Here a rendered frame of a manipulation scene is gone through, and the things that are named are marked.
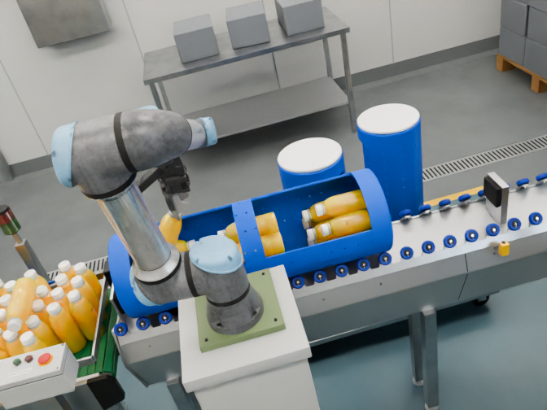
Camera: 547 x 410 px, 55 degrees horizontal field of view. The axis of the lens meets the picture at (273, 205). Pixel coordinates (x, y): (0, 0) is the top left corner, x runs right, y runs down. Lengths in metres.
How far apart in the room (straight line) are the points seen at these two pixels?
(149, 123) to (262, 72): 4.14
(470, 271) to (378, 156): 0.75
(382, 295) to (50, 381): 1.06
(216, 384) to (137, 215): 0.48
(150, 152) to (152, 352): 1.01
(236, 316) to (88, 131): 0.59
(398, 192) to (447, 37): 3.28
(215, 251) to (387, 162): 1.32
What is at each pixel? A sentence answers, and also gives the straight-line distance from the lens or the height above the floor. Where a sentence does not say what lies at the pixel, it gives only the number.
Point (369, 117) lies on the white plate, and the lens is 2.48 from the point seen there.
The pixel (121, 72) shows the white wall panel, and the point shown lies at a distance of 5.02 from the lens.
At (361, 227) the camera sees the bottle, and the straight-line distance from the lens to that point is 1.69.
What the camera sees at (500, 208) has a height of 0.99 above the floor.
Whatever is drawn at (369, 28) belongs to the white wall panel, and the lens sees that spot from 5.24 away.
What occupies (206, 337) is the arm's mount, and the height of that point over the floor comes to 1.17.
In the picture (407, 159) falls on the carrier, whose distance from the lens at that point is 2.43.
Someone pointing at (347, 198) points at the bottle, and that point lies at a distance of 1.70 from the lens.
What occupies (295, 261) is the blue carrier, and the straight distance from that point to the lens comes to 1.63.
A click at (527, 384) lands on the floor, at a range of 2.69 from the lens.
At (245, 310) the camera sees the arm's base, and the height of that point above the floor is 1.23.
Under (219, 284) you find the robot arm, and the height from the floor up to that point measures 1.33.
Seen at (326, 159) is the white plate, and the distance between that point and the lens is 2.20.
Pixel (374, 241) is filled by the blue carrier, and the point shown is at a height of 1.08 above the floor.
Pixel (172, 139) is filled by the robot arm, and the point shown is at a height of 1.74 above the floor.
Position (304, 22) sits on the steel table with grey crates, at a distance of 4.25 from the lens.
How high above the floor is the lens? 2.16
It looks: 34 degrees down
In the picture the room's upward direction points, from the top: 14 degrees counter-clockwise
